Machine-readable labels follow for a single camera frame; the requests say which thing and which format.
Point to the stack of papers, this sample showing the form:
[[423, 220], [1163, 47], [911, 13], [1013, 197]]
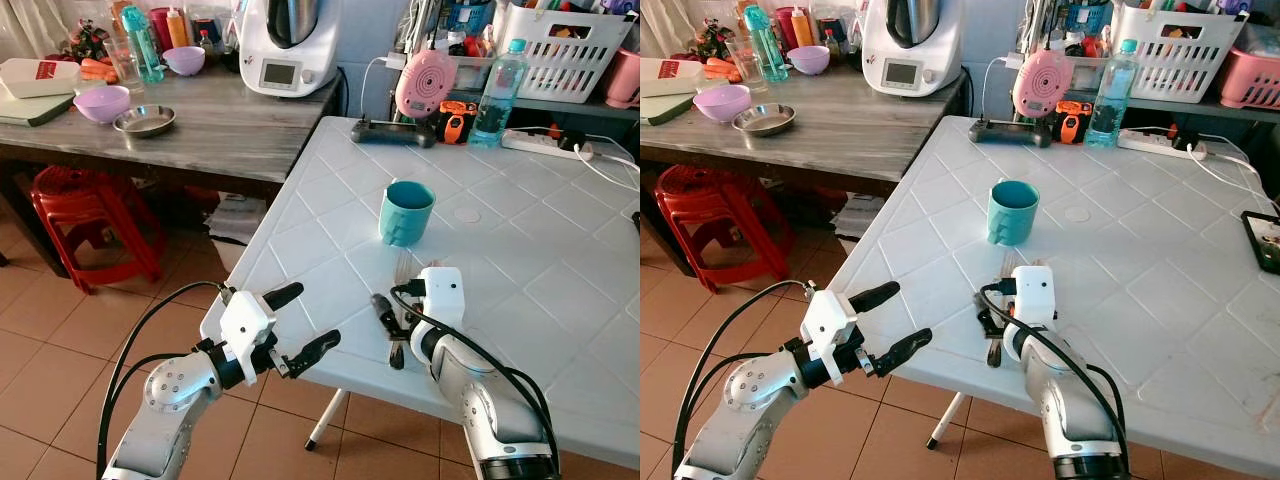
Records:
[[235, 218], [858, 215]]

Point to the clear drinking glass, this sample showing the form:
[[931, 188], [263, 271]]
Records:
[[743, 65], [122, 68]]

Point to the large purple plastic bowl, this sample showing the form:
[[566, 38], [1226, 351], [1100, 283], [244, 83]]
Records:
[[102, 104], [722, 103]]

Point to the red plastic stool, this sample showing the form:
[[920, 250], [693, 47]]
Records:
[[720, 205], [95, 205]]

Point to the pink round speaker device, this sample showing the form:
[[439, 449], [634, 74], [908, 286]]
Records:
[[426, 85], [1042, 85]]

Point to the pale green cutting board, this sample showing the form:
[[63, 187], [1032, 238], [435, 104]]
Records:
[[662, 110], [30, 110]]

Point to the black handheld controller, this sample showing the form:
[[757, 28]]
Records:
[[1008, 132], [390, 132]]

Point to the white table leg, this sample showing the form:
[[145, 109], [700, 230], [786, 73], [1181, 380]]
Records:
[[326, 420], [948, 420]]

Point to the orange carrots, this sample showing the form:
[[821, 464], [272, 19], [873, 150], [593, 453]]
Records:
[[722, 70], [97, 70]]

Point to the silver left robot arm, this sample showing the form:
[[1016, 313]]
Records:
[[170, 400], [745, 400]]

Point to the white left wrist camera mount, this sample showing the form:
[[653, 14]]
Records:
[[826, 322], [243, 322]]

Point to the black and orange gadget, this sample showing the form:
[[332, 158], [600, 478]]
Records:
[[457, 123], [1073, 122]]

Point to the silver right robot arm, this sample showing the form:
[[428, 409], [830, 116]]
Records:
[[480, 400], [1070, 410]]

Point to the white box with red label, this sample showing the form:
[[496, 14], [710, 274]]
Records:
[[668, 78], [35, 78]]

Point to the stainless steel bowl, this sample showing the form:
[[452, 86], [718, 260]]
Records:
[[144, 122], [764, 121]]

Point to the grey wooden side table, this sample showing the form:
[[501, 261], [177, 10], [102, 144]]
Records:
[[230, 130], [860, 130]]

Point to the teal ceramic mug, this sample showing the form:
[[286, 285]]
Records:
[[405, 215], [1012, 215]]

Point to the white plastic basket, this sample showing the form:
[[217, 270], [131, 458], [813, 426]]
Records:
[[1175, 55], [560, 55]]

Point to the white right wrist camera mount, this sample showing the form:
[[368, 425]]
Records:
[[1033, 295], [443, 295]]

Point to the black flat tray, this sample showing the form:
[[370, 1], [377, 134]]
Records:
[[1265, 240]]

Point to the silver metal fork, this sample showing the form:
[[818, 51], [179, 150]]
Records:
[[404, 270], [1009, 268]]

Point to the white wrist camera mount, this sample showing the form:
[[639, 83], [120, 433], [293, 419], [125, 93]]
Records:
[[443, 295], [1033, 295], [826, 322], [243, 322]]

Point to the orange sauce bottle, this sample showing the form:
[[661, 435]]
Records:
[[178, 30], [802, 28]]

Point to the white power strip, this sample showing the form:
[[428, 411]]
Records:
[[1150, 143], [535, 143]]

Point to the small purple plastic bowl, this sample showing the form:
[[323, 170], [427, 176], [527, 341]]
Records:
[[809, 61], [184, 62]]

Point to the pink plastic basket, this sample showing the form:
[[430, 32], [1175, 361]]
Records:
[[625, 80], [1252, 82]]

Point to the clear plastic water bottle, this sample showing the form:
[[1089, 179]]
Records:
[[497, 100], [1112, 100]]

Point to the white kitchen food processor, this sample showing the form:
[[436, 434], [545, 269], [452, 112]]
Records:
[[912, 60], [290, 60]]

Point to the teal drinking bottle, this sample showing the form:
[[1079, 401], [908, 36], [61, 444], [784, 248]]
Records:
[[145, 50], [767, 48]]

